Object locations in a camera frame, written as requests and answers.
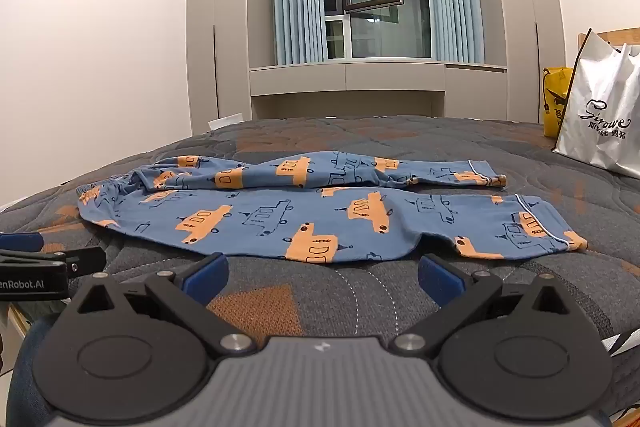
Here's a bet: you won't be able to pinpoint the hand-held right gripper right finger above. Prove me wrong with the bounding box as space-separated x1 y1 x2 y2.
392 253 578 358

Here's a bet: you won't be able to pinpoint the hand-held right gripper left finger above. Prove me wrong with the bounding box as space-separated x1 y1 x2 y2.
64 252 258 359

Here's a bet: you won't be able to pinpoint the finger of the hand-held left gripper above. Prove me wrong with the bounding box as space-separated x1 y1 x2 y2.
0 247 106 280
0 233 45 254

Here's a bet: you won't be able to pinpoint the blue pants with orange cars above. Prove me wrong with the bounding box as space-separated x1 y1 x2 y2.
76 151 589 265

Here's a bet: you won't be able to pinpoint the person's leg in jeans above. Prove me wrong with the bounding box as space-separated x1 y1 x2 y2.
4 312 63 427

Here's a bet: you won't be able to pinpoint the grey orange quilted mattress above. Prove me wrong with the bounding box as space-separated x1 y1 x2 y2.
0 114 640 427

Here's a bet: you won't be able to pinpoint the flat white box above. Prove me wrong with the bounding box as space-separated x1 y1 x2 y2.
207 116 246 131

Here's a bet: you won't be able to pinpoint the yellow shopping bag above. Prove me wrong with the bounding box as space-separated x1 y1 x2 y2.
542 67 576 138

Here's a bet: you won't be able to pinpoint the white shopping bag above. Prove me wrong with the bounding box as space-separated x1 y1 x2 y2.
552 28 640 180

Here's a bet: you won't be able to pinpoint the beige window bench cabinet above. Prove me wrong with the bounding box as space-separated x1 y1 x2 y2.
248 61 507 120

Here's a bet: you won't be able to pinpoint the beige tall wardrobe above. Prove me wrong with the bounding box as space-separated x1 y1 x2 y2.
186 0 278 135
465 0 558 125

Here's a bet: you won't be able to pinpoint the wooden headboard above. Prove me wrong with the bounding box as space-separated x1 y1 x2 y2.
577 27 640 58

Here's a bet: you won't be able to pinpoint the black white striped strap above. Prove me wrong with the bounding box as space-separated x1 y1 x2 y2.
602 328 640 355

